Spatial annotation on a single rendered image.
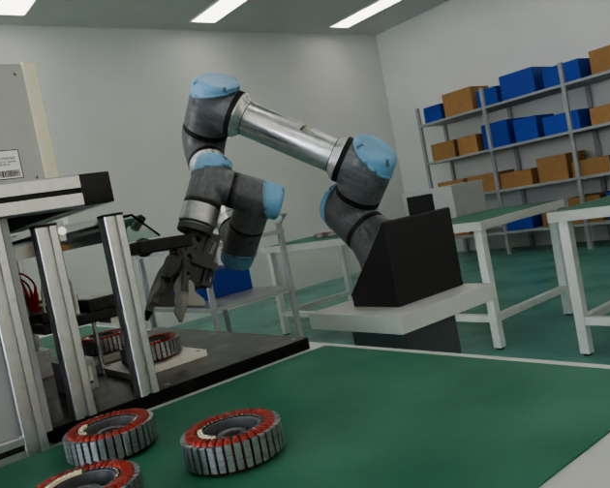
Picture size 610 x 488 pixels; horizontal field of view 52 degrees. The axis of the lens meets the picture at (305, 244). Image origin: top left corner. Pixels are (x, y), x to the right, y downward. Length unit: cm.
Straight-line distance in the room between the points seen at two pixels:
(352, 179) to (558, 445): 99
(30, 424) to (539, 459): 65
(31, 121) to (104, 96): 608
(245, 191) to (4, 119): 46
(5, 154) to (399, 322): 80
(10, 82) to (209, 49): 688
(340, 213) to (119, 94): 584
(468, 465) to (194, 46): 742
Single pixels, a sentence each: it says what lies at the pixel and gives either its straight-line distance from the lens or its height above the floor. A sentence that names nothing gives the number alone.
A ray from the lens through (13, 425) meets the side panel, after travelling 96.
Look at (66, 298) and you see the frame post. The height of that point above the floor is 94.
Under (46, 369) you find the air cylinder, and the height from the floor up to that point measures 79.
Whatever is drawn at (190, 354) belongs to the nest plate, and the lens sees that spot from 119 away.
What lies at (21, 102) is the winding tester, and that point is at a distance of 112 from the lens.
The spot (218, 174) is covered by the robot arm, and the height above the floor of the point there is 110.
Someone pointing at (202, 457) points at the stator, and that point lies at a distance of 69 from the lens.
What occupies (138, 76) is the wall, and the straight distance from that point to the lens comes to 742.
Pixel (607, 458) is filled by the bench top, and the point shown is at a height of 75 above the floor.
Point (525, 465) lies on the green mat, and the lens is 61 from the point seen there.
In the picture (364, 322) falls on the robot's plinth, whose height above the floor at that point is 73.
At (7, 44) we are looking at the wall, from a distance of 705.
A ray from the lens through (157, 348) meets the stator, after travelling 119.
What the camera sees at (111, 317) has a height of 88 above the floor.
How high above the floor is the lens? 101
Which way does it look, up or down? 3 degrees down
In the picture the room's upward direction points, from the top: 11 degrees counter-clockwise
